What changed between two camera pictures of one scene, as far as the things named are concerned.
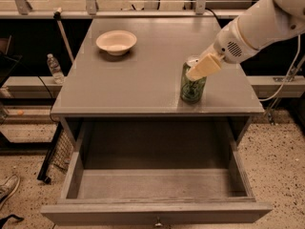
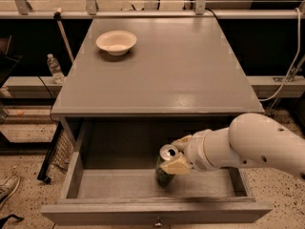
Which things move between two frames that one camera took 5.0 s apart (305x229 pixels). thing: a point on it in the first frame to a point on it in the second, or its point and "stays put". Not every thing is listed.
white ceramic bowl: (116, 42) stays put
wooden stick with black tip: (57, 16) stays put
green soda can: (192, 91) to (168, 153)
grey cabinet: (130, 70) stays put
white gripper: (229, 48) to (196, 153)
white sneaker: (8, 188) stays put
